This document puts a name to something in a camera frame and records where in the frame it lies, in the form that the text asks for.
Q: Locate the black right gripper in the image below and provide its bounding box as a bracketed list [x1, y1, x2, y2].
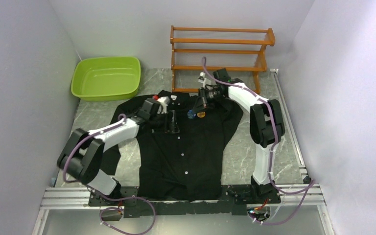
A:
[191, 87, 225, 115]

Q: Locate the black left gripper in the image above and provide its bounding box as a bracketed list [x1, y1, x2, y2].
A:
[149, 111, 179, 134]

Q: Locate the white round brooch back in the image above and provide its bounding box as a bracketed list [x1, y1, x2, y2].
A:
[187, 110, 196, 119]

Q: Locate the black button shirt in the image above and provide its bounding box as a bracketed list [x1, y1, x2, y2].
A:
[98, 90, 244, 202]

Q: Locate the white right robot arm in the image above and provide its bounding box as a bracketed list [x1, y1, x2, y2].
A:
[188, 69, 285, 203]

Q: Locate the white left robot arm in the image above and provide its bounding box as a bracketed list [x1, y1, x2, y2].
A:
[57, 96, 179, 206]

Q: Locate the orange wooden shoe rack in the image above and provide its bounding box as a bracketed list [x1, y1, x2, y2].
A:
[170, 25, 276, 94]

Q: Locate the green plastic basin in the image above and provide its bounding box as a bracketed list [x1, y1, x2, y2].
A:
[70, 56, 141, 101]

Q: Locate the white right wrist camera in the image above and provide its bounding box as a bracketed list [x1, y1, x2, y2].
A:
[198, 72, 207, 88]

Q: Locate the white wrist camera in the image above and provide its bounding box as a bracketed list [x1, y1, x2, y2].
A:
[152, 95, 170, 114]
[198, 72, 207, 88]

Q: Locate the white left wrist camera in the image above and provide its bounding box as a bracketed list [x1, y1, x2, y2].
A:
[152, 95, 170, 114]

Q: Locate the aluminium table edge rail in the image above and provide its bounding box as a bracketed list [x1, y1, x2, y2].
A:
[270, 69, 335, 235]

